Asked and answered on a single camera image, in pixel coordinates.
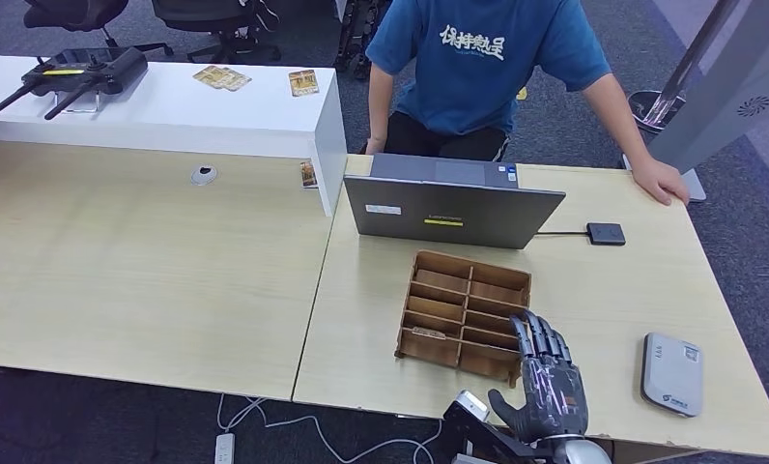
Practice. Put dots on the gold patterned ID card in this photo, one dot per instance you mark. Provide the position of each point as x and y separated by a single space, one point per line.
304 83

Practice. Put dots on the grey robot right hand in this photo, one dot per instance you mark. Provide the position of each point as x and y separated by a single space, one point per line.
551 403

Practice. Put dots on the person's right hand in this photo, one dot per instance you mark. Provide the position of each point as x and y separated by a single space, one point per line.
375 147

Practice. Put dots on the black square usb hub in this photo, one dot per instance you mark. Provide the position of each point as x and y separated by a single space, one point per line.
606 234

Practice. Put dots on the person's left hand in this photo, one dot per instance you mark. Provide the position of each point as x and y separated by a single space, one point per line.
661 182

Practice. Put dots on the grey kiosk panel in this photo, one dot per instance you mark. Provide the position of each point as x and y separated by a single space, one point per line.
730 96

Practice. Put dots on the white power strip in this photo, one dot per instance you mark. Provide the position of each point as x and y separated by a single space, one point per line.
225 448

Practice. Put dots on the black office chair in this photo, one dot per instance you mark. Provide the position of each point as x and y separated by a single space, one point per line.
199 16
71 13

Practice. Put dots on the person's left forearm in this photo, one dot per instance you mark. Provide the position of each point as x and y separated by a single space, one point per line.
618 118

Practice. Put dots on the small yellow object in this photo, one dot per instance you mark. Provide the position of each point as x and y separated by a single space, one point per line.
521 93

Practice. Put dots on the small gold card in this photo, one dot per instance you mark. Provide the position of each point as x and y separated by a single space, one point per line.
308 175

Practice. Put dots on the white desk shelf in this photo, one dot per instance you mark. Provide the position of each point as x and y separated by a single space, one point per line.
167 115

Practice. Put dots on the black metal machine frame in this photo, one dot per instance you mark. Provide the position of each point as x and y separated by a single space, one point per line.
359 38

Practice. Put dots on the grey laptop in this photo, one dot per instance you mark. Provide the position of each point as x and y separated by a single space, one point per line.
448 211

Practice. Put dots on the person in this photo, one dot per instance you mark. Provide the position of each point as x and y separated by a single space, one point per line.
468 83

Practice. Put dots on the person's right forearm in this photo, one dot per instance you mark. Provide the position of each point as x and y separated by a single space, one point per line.
380 102

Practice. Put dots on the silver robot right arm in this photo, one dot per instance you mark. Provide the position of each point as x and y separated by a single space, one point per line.
586 453

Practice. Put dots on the black remote controller with antennas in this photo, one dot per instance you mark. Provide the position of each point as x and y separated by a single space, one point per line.
95 67

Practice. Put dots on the grey white card reader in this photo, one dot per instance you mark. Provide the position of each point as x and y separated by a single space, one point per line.
671 374

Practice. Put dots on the wooden compartment card organizer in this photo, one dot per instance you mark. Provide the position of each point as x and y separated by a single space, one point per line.
455 307

